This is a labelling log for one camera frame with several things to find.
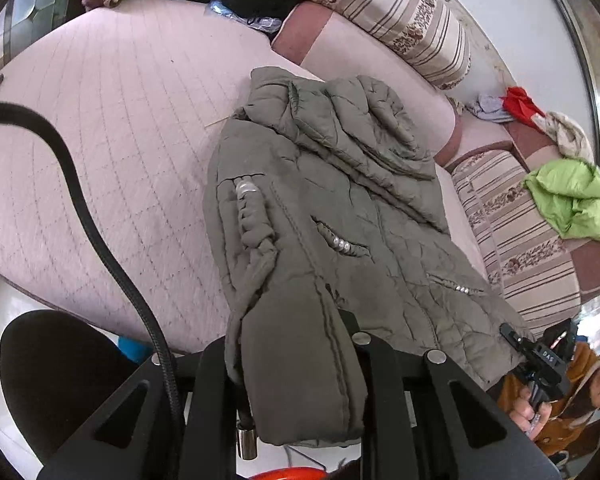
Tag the lime green garment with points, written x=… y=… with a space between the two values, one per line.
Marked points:
x=566 y=192

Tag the olive green puffer jacket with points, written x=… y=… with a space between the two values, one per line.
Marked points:
x=322 y=198

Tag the cream crumpled cloth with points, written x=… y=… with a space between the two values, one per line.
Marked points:
x=568 y=135

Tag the person's right hand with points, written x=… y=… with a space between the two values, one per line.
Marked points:
x=530 y=421

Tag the thin wooden stick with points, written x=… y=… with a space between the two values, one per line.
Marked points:
x=217 y=122

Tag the pink bolster cushion centre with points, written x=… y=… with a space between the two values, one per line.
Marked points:
x=329 y=47

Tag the striped floral pillow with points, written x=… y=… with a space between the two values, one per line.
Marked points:
x=526 y=261
x=424 y=33

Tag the pink quilted round bed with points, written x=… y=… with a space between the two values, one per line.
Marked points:
x=129 y=90

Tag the blue plastic bag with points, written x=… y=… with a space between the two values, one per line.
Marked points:
x=269 y=26

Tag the striped floral pillow left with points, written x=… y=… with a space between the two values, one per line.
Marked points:
x=424 y=33

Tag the black round stool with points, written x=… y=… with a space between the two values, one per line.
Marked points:
x=55 y=371

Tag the pink bolster cushion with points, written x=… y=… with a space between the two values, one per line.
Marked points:
x=329 y=47
x=533 y=149

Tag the striped floral pillow right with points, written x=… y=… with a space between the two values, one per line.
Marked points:
x=526 y=261

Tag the stained glass window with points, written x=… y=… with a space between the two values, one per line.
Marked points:
x=22 y=22

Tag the red cloth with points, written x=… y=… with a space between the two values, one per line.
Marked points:
x=518 y=104

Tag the pink bolster cushion right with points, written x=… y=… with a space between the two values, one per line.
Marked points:
x=533 y=149

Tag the grey blue cloth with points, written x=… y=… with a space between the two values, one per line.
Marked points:
x=489 y=108

